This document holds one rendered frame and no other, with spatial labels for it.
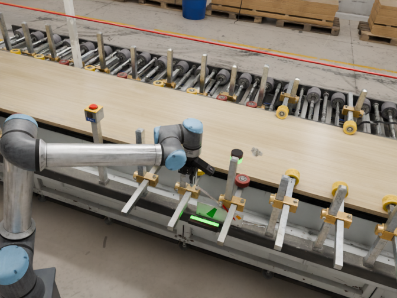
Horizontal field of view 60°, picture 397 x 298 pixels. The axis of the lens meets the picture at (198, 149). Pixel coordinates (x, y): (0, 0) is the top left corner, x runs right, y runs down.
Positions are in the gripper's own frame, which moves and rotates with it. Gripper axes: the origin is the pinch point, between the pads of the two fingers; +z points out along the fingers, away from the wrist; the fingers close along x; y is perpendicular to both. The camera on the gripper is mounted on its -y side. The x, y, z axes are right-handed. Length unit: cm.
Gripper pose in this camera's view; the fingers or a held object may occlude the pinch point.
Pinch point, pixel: (193, 184)
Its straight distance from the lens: 173.3
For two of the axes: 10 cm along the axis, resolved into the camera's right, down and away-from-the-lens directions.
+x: -3.3, 5.6, -7.6
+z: -0.6, 7.9, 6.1
